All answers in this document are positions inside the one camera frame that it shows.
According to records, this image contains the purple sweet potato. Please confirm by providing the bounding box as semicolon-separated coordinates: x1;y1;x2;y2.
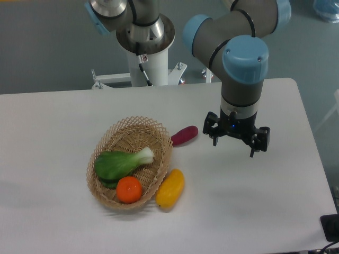
171;125;199;147

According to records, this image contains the orange fruit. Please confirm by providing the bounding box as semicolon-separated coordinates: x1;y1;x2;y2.
116;176;142;204

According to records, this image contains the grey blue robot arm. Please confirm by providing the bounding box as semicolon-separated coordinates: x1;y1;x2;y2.
85;1;291;152

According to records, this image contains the green bok choy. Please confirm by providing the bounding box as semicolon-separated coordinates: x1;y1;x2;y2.
94;147;154;189

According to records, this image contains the blue bag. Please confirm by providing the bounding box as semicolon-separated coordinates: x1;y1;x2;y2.
313;0;338;23

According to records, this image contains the black cable on pedestal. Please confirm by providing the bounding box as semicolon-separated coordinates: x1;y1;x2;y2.
135;42;154;87

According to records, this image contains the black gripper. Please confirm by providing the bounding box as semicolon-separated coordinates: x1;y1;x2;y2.
202;105;271;158

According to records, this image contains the woven wicker basket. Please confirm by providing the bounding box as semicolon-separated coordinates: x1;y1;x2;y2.
86;116;173;210

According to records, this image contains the black device at table edge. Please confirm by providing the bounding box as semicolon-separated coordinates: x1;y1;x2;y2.
320;214;338;242

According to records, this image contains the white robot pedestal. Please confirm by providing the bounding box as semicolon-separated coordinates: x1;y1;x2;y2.
91;13;215;90

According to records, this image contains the yellow mango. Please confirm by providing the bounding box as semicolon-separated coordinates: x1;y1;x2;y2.
155;169;185;209

